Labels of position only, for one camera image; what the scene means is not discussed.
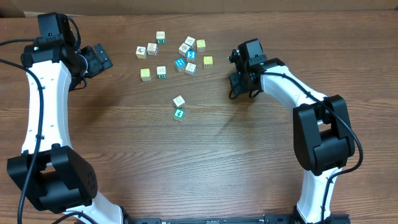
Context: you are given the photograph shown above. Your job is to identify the yellow top wooden block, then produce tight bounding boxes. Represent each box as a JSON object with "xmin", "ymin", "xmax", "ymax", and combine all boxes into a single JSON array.
[{"xmin": 140, "ymin": 68, "xmax": 152, "ymax": 82}]

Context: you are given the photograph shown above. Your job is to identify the white block blue P side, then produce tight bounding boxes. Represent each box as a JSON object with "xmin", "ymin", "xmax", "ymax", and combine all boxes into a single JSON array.
[{"xmin": 185, "ymin": 62, "xmax": 197, "ymax": 76}]

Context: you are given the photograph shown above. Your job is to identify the white block plain top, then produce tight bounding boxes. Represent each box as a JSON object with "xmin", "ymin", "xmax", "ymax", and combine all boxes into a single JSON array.
[{"xmin": 173, "ymin": 95, "xmax": 185, "ymax": 108}]

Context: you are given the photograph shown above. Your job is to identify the teal number four block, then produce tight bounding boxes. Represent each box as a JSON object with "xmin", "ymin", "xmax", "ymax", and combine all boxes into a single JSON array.
[{"xmin": 174, "ymin": 108, "xmax": 185, "ymax": 121}]

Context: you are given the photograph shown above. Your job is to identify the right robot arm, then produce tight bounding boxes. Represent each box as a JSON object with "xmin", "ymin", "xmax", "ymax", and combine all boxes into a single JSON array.
[{"xmin": 228, "ymin": 39, "xmax": 361, "ymax": 223}]

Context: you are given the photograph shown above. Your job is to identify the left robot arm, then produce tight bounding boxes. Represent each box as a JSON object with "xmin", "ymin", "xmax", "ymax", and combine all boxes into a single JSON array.
[{"xmin": 7, "ymin": 12, "xmax": 131, "ymax": 224}]

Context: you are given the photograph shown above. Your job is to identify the yellow block right middle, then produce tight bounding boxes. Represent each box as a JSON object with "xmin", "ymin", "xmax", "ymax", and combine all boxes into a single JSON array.
[{"xmin": 203, "ymin": 56, "xmax": 213, "ymax": 69}]

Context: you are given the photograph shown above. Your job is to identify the white acorn picture block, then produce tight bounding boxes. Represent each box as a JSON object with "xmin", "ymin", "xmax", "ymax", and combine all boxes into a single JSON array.
[{"xmin": 136, "ymin": 46, "xmax": 147, "ymax": 59}]

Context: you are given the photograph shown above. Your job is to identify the yellow block upper right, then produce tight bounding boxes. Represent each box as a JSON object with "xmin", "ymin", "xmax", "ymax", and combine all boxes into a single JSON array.
[{"xmin": 197, "ymin": 39, "xmax": 206, "ymax": 52}]

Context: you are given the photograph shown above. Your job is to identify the white block red letter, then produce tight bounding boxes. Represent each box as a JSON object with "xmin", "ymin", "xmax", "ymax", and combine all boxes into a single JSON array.
[{"xmin": 147, "ymin": 43, "xmax": 158, "ymax": 55}]

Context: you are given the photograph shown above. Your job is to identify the blue number five block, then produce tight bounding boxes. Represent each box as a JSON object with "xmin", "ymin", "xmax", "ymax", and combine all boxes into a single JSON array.
[{"xmin": 186, "ymin": 50, "xmax": 197, "ymax": 63}]

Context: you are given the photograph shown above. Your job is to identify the blue letter H block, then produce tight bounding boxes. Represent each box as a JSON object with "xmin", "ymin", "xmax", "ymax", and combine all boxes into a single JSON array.
[{"xmin": 174, "ymin": 58, "xmax": 187, "ymax": 72}]

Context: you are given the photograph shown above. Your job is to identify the white block tilted upper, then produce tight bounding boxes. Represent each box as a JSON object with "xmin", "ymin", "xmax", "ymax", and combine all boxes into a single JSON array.
[{"xmin": 184, "ymin": 36, "xmax": 196, "ymax": 49}]

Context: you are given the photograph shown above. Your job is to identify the white block green side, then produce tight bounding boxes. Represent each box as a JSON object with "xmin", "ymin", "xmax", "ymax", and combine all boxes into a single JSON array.
[{"xmin": 157, "ymin": 66, "xmax": 167, "ymax": 79}]

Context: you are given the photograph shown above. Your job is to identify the white block picture top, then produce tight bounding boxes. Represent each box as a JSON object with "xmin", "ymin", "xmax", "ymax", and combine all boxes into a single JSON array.
[{"xmin": 178, "ymin": 43, "xmax": 190, "ymax": 57}]

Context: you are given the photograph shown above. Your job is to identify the block with green R side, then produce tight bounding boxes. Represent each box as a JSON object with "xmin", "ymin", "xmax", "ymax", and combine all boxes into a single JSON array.
[{"xmin": 156, "ymin": 31, "xmax": 165, "ymax": 44}]

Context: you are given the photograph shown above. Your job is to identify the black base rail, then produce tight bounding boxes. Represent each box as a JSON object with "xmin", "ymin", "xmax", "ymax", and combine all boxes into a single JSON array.
[{"xmin": 124, "ymin": 213, "xmax": 351, "ymax": 224}]

